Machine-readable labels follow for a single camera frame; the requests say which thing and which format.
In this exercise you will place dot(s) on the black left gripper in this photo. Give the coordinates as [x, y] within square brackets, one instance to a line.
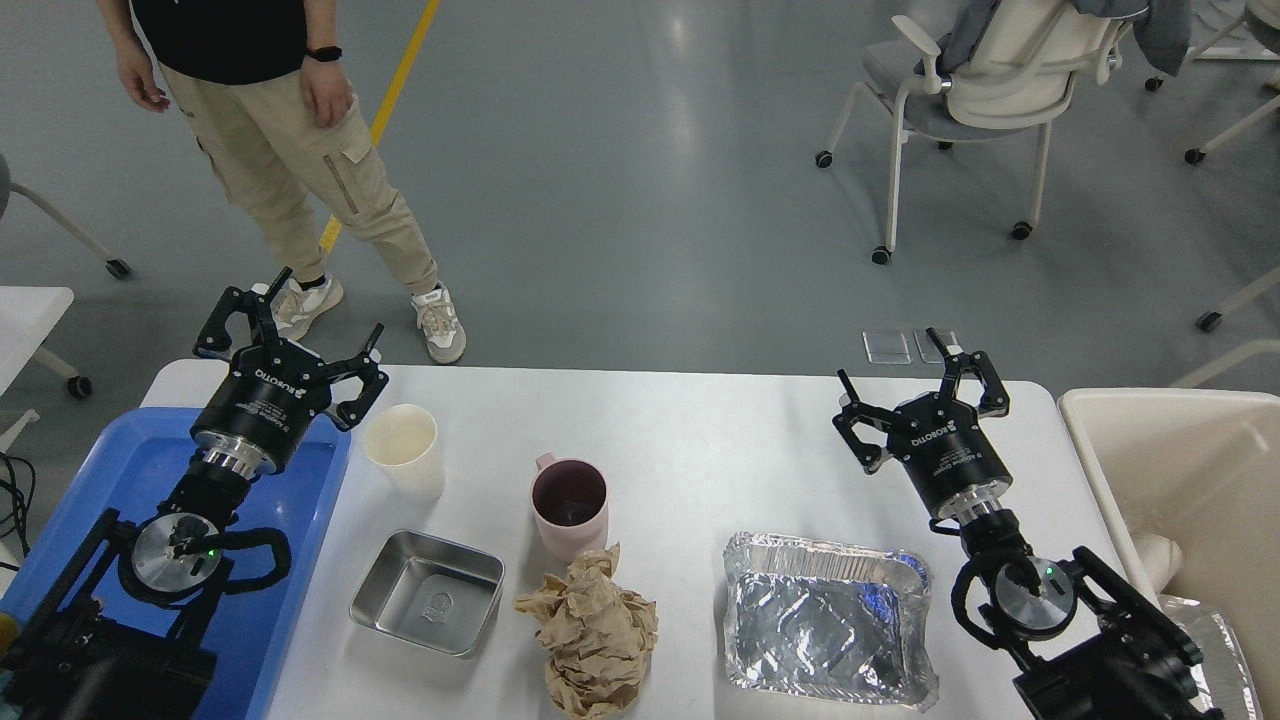
[255, 405]

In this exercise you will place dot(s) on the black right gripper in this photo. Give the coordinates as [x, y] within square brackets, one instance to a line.
[942, 455]

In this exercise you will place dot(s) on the square steel tray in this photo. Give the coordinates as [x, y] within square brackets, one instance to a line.
[429, 591]

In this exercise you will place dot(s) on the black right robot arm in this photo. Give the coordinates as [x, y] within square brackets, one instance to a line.
[1088, 645]

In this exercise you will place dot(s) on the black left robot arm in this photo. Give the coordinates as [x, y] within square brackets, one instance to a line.
[169, 582]

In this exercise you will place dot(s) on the clear floor socket cover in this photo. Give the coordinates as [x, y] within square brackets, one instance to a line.
[900, 347]

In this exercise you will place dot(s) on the white paper cup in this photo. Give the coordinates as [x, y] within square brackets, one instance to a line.
[403, 442]

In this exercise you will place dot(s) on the chair base at left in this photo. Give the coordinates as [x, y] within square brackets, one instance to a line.
[114, 263]

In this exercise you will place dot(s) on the aluminium foil container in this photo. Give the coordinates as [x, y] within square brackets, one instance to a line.
[828, 621]

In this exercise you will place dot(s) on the white side table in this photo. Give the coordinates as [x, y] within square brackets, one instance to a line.
[28, 314]

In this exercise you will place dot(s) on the beige plastic bin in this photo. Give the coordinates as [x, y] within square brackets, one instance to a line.
[1188, 483]

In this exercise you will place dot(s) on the person in beige trousers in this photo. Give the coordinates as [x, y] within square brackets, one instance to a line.
[267, 98]

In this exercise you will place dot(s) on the white office chair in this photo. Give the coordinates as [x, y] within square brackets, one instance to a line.
[1021, 76]

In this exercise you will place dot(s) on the crumpled brown paper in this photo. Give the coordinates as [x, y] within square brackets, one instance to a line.
[600, 638]

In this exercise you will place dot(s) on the grey jacket on chair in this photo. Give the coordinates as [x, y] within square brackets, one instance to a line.
[1161, 29]

